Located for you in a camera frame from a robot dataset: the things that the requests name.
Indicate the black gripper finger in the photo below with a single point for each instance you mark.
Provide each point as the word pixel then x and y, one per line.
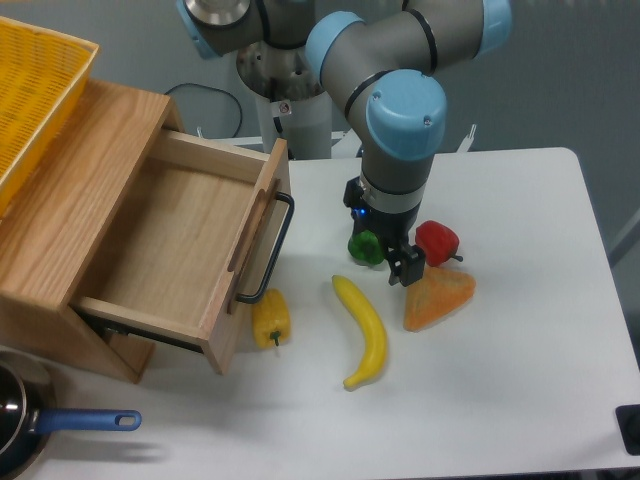
pixel 407 263

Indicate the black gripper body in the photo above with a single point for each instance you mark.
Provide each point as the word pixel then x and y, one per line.
pixel 391 228

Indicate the yellow toy banana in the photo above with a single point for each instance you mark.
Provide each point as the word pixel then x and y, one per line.
pixel 374 357

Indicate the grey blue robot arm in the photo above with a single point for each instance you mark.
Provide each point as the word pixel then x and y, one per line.
pixel 380 75

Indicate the green toy bell pepper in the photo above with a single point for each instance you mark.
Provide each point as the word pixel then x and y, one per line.
pixel 364 247

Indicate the red toy bell pepper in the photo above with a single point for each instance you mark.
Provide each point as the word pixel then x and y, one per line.
pixel 438 242

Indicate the orange toy sandwich triangle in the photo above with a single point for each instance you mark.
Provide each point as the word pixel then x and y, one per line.
pixel 437 294

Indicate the yellow toy bell pepper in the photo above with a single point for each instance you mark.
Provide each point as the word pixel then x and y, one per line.
pixel 271 321

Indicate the open wooden drawer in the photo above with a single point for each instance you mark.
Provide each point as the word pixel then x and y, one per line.
pixel 196 227

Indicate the black object at table edge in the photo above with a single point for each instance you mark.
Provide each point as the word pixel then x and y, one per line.
pixel 628 418

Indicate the wooden drawer cabinet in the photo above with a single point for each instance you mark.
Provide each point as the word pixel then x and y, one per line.
pixel 55 224

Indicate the yellow plastic mesh basket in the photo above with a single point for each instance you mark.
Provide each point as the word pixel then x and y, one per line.
pixel 43 75

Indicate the black metal drawer handle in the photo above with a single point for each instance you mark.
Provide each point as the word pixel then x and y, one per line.
pixel 254 298

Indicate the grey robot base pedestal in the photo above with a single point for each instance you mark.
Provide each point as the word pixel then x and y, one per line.
pixel 290 102

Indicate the black pan blue handle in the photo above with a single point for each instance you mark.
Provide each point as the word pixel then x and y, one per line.
pixel 30 414

